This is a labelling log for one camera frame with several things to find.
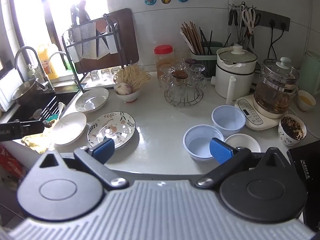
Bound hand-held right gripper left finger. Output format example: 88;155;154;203
39;138;129;192

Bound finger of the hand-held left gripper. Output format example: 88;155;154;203
20;120;45;138

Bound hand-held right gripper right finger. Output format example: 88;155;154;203
196;138;291;190

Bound light blue bowl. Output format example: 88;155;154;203
211;105;247;137
183;125;225;161

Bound small white bowl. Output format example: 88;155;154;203
224;133;262;156

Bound yellow cloth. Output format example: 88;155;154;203
21;127;55;155

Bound black sink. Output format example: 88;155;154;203
7;90;78;131

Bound black sink drain rack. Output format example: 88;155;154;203
29;96;61;123

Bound floral patterned plate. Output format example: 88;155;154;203
87;111;136;151

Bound red printed bag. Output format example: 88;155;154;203
0;144;24;179

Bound plain white plate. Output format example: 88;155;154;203
51;112;87;146

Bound steel pot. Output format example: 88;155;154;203
11;78;38;105

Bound white leaf-print plate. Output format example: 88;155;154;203
75;88;110;113

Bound yellow detergent bottle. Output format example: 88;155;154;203
37;43;63;80

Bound patterned cup with tea leaves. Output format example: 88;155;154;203
278;114;307;146

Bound white electric pot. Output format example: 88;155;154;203
211;43;258;106

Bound tall steel faucet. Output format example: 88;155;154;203
14;46;55;92

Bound short steel faucet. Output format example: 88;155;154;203
47;52;76;81

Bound bunch of dried noodles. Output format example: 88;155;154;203
114;64;151;93

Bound black dish rack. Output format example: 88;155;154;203
61;13;121;93

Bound glass kettle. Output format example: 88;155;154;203
253;57;299;119

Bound black induction cooker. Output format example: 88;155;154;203
286;143;320;182

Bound small cup with yellow liquid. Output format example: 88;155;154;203
297;90;317;112

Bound silver textured cloth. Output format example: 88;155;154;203
79;22;97;61

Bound white hanging cloth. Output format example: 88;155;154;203
96;33;118;56

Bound red lid plastic jar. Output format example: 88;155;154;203
154;45;175;78

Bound brown cutting board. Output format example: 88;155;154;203
74;8;140;74

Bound bundle of wooden chopsticks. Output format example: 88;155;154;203
180;22;205;55

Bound mint green appliance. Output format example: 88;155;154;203
298;51;320;96

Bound black hanging pliers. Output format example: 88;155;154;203
228;3;238;27

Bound black power strip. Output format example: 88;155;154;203
254;9;291;32

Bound wire cup rack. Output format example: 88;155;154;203
164;89;204;107

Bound black power cable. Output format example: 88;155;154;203
268;26;286;59

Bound white handled scissors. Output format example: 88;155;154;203
241;7;256;35

